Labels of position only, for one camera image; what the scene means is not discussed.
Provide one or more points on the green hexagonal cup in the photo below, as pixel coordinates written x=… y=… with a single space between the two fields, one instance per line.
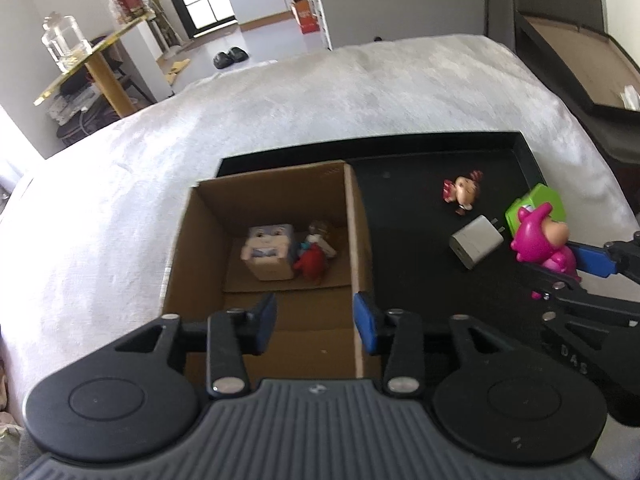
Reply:
x=537 y=200

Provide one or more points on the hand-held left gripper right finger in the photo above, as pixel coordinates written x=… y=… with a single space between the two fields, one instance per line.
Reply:
x=365 y=320

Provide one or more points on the small red figurine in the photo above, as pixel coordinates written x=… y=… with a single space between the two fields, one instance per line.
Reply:
x=311 y=260

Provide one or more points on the brown cardboard box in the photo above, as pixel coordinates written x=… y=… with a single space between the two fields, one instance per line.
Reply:
x=280 y=195

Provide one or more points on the pink bear figurine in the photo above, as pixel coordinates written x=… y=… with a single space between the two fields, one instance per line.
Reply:
x=542 y=240

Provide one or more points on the grey rabbit cube toy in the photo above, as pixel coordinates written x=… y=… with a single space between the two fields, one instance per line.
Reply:
x=267 y=252

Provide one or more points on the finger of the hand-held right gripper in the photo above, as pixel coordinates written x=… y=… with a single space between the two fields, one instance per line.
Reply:
x=590 y=305
x=592 y=260

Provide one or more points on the yellow slippers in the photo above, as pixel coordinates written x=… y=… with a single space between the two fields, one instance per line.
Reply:
x=177 y=71

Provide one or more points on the white charger plug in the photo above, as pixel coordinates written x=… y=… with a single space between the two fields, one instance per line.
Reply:
x=475 y=242

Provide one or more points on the red box in plastic bag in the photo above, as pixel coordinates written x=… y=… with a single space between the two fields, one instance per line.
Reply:
x=131 y=2

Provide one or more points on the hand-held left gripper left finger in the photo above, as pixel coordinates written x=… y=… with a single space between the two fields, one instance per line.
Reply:
x=265 y=322

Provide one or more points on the round gold-rimmed side table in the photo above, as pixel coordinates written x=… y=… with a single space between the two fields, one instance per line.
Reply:
x=107 y=80

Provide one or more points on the small red-haired doll figurine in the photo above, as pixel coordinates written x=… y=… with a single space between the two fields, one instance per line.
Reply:
x=465 y=191

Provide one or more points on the clutter under side table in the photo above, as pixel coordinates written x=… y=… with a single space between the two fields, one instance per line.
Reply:
x=75 y=115

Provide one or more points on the orange cardboard box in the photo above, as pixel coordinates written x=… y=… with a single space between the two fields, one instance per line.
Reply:
x=305 y=15

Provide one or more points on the clear glass jar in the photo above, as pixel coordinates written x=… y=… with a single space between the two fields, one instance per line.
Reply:
x=65 y=40

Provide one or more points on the black slipper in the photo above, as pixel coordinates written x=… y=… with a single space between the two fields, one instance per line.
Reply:
x=236 y=54
x=221 y=60

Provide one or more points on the wooden board in dark frame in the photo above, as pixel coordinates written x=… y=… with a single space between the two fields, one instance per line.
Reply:
x=575 y=60

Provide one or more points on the black tray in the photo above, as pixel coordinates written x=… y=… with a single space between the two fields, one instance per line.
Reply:
x=415 y=260

